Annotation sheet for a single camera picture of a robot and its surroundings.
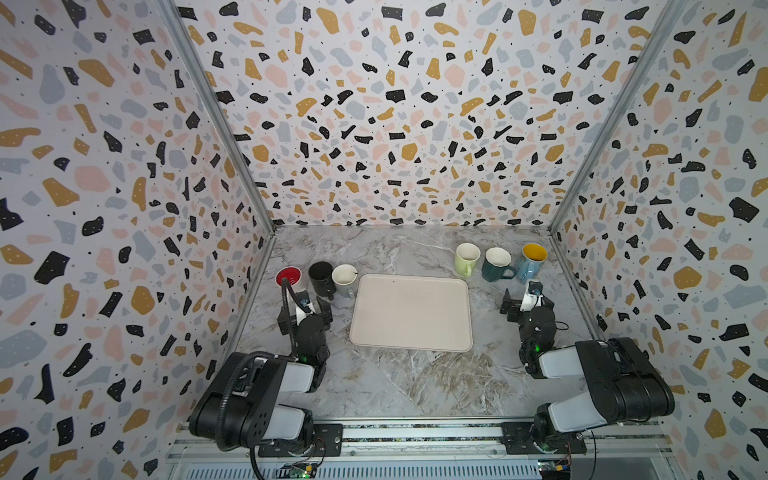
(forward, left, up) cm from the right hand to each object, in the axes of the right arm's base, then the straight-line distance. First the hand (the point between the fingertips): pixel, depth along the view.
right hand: (527, 292), depth 90 cm
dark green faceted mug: (+15, +6, -3) cm, 16 cm away
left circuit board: (-45, +61, -10) cm, 77 cm away
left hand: (-6, +66, +2) cm, 67 cm away
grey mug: (+4, +56, -1) cm, 57 cm away
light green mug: (+14, +17, -1) cm, 22 cm away
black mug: (+3, +63, -1) cm, 63 cm away
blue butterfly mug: (+13, -5, -2) cm, 14 cm away
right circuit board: (-43, 0, -12) cm, 44 cm away
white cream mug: (+6, +74, -1) cm, 74 cm away
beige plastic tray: (-2, +35, -9) cm, 36 cm away
